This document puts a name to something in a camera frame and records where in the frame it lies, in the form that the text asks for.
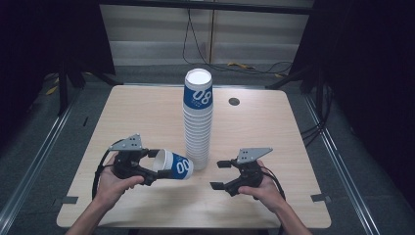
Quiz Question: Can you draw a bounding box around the stack of white paper cups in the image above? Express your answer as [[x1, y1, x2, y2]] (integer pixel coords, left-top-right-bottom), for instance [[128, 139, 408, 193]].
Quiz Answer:
[[182, 68, 214, 171]]

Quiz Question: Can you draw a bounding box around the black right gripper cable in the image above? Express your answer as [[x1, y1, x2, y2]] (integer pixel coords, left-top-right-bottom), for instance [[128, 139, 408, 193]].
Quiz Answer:
[[259, 165, 288, 235]]

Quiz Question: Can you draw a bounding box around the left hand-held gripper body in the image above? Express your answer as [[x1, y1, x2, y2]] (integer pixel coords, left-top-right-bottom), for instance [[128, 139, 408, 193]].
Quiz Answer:
[[108, 132, 152, 181]]

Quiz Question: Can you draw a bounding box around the black cable bundle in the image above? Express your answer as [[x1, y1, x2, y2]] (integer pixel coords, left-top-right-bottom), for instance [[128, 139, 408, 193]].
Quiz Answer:
[[300, 81, 335, 149]]

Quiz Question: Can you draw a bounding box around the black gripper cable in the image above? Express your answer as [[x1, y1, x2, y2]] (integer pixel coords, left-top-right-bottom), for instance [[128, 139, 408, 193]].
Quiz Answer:
[[259, 165, 288, 235], [91, 139, 122, 201]]

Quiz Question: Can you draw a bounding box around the black metal stand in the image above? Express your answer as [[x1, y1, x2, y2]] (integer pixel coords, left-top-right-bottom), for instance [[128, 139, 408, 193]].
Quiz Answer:
[[56, 60, 124, 118], [264, 65, 327, 114]]

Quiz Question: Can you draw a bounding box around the metal floor rail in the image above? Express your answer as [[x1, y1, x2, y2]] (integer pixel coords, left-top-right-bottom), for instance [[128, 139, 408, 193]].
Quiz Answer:
[[0, 87, 83, 227], [302, 92, 382, 235]]

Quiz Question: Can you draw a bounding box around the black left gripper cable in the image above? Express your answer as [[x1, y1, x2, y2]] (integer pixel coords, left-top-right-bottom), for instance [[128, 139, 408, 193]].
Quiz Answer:
[[91, 139, 122, 201]]

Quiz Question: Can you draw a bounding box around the black floor cable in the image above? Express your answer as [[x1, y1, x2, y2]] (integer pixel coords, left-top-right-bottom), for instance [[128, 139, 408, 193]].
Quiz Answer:
[[211, 60, 294, 76]]

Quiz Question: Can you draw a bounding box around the person's right hand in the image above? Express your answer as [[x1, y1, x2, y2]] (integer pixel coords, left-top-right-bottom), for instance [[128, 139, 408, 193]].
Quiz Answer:
[[237, 159, 288, 213]]

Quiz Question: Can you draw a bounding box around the black hanging wall cable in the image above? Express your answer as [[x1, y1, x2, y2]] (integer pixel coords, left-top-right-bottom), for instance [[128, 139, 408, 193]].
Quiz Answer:
[[181, 8, 213, 67]]

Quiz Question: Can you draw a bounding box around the person's left hand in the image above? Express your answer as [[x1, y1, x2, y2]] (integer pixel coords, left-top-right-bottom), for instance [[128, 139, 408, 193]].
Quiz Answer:
[[93, 152, 146, 206]]

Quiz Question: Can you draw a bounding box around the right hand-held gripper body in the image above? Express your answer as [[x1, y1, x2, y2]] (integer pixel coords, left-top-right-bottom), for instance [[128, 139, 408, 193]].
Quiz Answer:
[[228, 147, 274, 198]]

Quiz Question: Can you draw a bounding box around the black overhead bar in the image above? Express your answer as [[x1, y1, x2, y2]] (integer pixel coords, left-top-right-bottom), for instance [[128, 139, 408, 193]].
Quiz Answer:
[[98, 0, 315, 16]]

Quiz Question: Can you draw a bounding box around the grey tape strip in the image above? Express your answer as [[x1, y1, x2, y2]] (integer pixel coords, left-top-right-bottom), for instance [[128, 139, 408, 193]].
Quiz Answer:
[[309, 193, 332, 204], [53, 196, 79, 207]]

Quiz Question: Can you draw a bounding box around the blue white paper cup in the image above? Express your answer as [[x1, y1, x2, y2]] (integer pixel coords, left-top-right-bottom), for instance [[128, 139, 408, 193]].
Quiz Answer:
[[152, 148, 195, 181]]

